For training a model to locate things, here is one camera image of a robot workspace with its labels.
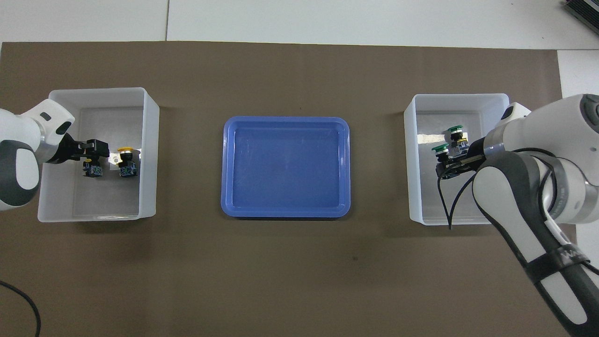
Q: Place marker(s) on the translucent white plastic box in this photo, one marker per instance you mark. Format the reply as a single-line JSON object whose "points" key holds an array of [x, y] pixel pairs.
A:
{"points": [[468, 117], [107, 196]]}

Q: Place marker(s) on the dark ribbed metal device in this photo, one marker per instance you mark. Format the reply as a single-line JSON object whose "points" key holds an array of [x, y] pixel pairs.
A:
{"points": [[585, 9]]}

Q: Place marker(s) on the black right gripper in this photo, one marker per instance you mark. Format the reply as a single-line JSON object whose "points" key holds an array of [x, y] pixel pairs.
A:
{"points": [[477, 150]]}

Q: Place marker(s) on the small white label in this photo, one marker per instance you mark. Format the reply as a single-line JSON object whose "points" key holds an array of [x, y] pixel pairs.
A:
{"points": [[114, 160]]}

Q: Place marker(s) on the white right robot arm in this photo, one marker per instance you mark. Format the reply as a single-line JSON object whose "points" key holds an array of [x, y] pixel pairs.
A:
{"points": [[514, 187]]}

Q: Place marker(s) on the green push button switch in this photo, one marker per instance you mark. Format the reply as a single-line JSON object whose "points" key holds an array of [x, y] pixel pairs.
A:
{"points": [[440, 148], [455, 128]]}

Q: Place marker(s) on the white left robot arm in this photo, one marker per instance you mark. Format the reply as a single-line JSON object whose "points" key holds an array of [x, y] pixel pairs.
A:
{"points": [[18, 140]]}

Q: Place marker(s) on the brown table mat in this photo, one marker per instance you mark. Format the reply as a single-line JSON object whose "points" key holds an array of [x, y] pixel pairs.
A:
{"points": [[187, 281]]}

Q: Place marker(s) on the yellow push button switch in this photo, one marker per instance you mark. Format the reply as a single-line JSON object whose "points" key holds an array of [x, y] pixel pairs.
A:
{"points": [[126, 168], [93, 171]]}

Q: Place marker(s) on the blue plastic tray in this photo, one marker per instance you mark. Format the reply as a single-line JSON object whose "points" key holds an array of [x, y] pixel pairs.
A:
{"points": [[285, 168]]}

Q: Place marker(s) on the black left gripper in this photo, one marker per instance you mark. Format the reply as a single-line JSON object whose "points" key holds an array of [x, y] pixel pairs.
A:
{"points": [[69, 149]]}

